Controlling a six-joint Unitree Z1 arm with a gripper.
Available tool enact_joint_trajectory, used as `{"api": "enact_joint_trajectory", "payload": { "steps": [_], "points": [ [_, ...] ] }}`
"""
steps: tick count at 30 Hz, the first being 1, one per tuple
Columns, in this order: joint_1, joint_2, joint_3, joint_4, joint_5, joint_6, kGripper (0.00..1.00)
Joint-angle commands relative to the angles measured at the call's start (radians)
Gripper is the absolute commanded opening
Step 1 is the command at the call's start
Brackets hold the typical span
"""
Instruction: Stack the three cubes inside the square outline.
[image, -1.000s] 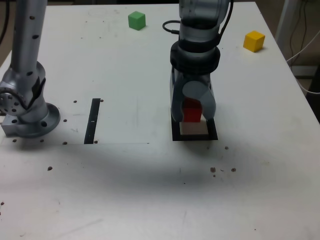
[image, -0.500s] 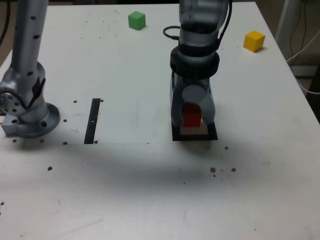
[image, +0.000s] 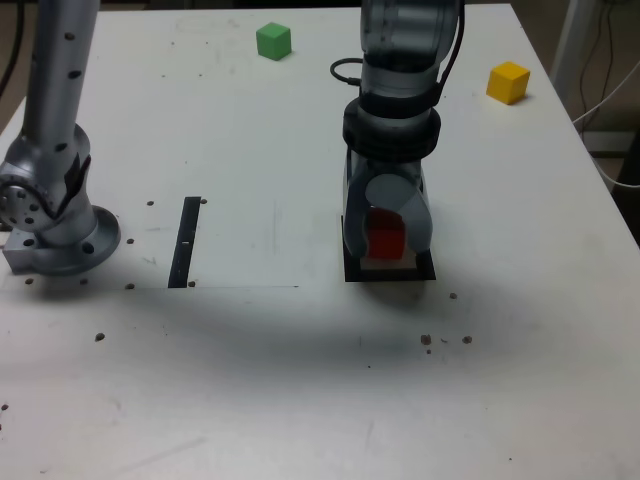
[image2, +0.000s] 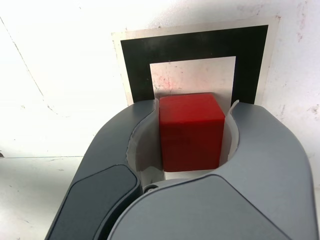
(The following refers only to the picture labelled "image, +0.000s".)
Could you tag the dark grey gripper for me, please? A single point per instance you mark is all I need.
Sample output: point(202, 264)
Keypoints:
point(395, 165)

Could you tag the red cube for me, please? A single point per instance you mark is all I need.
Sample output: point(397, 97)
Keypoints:
point(385, 245)

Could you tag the yellow cube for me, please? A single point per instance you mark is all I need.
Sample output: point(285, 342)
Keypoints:
point(506, 85)

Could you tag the green cube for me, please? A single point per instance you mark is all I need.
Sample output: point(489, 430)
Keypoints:
point(272, 42)

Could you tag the black tape square outline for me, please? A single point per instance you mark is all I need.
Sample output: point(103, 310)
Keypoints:
point(390, 276)

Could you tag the black tape strip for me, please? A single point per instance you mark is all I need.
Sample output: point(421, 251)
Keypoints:
point(184, 240)

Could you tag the white background post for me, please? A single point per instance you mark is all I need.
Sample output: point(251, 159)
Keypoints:
point(570, 30)

